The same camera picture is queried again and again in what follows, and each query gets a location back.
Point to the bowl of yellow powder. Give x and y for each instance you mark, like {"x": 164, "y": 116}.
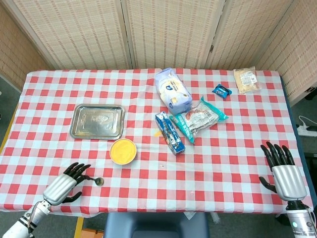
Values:
{"x": 123, "y": 161}

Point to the woven folding screen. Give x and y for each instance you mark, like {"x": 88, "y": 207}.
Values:
{"x": 171, "y": 32}

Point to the dark metal spoon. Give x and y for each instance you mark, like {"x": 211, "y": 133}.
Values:
{"x": 100, "y": 181}

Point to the teal clear snack package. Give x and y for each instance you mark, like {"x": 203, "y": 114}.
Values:
{"x": 198, "y": 119}

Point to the rectangular steel tray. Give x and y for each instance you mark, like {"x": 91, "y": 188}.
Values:
{"x": 96, "y": 121}

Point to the long blue cardboard box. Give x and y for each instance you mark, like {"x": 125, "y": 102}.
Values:
{"x": 169, "y": 134}

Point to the red white checkered tablecloth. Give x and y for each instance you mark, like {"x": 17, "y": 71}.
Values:
{"x": 173, "y": 178}

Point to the small blue snack packet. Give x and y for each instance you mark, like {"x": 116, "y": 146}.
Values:
{"x": 221, "y": 91}

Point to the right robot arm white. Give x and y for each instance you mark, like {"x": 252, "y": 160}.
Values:
{"x": 299, "y": 223}

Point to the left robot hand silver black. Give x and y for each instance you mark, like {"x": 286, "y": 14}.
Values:
{"x": 58, "y": 189}

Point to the orange box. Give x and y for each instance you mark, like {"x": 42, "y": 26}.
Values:
{"x": 91, "y": 234}

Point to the clear bag beige powder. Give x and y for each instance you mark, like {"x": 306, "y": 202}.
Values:
{"x": 247, "y": 81}

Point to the white power strip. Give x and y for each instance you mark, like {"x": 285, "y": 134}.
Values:
{"x": 305, "y": 131}

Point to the pale blue flour bag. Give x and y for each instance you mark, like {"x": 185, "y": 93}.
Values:
{"x": 173, "y": 91}

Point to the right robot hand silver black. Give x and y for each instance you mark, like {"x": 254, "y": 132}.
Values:
{"x": 288, "y": 181}

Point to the blue grey seat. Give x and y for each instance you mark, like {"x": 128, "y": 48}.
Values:
{"x": 156, "y": 225}

